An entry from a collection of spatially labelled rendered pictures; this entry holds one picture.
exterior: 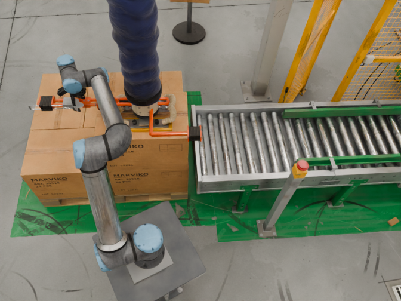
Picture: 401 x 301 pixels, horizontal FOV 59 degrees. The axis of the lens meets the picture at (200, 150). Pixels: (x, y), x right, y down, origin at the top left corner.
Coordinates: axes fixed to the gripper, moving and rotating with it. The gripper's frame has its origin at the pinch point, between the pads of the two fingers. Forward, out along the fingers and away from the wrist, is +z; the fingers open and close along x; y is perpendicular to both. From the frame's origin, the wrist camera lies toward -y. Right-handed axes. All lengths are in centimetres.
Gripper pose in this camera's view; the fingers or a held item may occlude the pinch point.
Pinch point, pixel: (77, 103)
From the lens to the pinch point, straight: 232.6
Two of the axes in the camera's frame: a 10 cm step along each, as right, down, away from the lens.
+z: -0.5, 5.4, 8.4
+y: 10.0, -0.3, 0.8
